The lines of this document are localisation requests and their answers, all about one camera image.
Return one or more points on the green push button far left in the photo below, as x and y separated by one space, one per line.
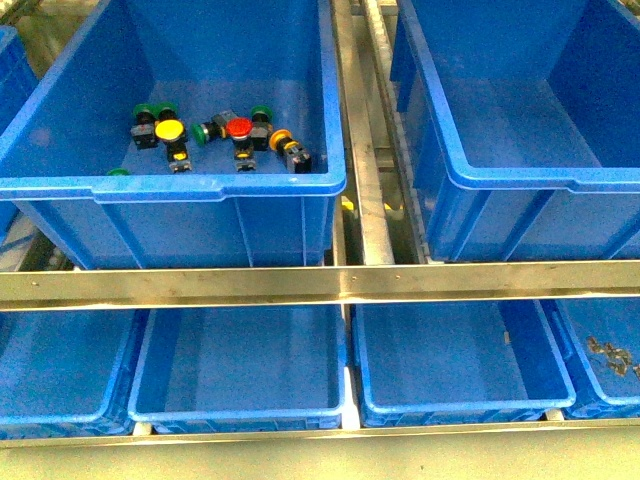
143 130

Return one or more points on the lower far left blue bin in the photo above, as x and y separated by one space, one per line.
68 373

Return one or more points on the green push button near front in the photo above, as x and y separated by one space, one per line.
118 172

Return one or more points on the green push button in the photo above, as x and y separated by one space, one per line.
261 117
118 172
143 130
166 111

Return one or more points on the yellow mushroom push button upright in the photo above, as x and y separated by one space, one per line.
172 134

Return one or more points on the lower middle left blue bin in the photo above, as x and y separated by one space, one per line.
241 369

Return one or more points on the steel front shelf rail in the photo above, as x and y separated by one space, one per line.
120 289

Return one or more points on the red mushroom push button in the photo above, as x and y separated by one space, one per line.
239 131

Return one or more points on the green push button right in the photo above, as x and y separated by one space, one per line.
261 117

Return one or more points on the empty upper blue bin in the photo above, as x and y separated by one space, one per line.
522 126

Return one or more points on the lower far right blue bin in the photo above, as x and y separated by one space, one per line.
600 393

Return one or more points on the yellow push button lying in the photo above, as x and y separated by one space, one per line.
295 155

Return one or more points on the steel lower shelf rail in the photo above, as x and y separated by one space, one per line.
154 439

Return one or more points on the blue bin with buttons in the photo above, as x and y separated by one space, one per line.
205 57

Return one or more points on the lower middle right blue bin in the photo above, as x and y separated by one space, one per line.
442 363

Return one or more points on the green push button lying sideways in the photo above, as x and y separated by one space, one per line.
216 128

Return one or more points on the upper far left blue bin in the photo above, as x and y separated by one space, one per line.
18 80

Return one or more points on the steel divider rail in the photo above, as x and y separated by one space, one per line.
376 247

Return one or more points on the steel shelf rail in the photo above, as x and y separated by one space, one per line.
120 289
154 439

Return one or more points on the small dark metal parts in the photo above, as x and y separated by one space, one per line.
619 360

